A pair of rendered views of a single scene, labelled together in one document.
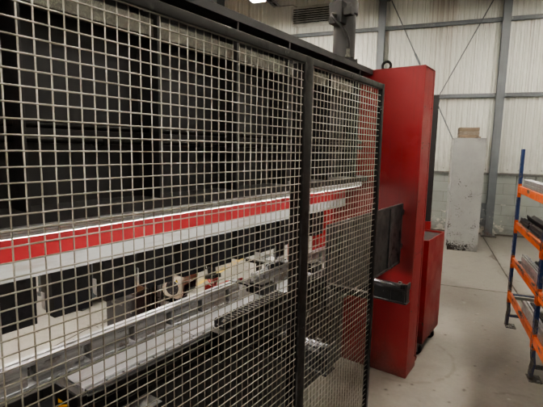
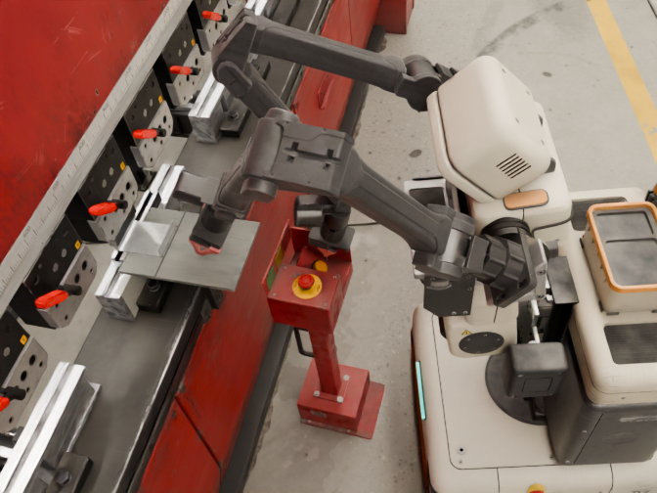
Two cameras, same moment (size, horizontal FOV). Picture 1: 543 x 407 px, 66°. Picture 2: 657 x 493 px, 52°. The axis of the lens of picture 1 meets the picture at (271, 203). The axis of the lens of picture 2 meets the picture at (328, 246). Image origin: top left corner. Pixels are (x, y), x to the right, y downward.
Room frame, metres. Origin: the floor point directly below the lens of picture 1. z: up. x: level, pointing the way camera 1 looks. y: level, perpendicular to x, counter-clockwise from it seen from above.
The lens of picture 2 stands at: (3.64, 0.11, 2.13)
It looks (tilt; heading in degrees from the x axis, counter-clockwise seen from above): 53 degrees down; 165
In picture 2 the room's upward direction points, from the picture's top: 8 degrees counter-clockwise
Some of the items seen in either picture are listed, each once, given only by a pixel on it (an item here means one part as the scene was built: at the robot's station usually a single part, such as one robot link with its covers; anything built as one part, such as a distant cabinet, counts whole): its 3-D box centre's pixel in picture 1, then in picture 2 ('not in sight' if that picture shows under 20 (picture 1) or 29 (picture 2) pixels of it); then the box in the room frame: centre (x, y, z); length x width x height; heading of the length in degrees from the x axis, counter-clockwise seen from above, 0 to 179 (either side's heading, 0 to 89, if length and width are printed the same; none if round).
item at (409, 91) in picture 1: (366, 220); not in sight; (3.28, -0.76, 1.15); 0.85 x 0.25 x 2.30; 54
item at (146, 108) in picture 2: (263, 236); (134, 119); (2.45, 0.05, 1.19); 0.15 x 0.09 x 0.17; 144
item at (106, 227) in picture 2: (281, 231); (93, 189); (2.61, -0.07, 1.19); 0.15 x 0.09 x 0.17; 144
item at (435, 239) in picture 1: (404, 286); not in sight; (3.61, -1.21, 0.50); 0.50 x 0.50 x 1.00; 54
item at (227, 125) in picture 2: not in sight; (245, 96); (2.13, 0.34, 0.89); 0.30 x 0.05 x 0.03; 144
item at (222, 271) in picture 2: (260, 257); (191, 247); (2.68, 0.07, 1.00); 0.26 x 0.18 x 0.01; 54
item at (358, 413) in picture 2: not in sight; (341, 396); (2.71, 0.33, 0.06); 0.25 x 0.20 x 0.12; 52
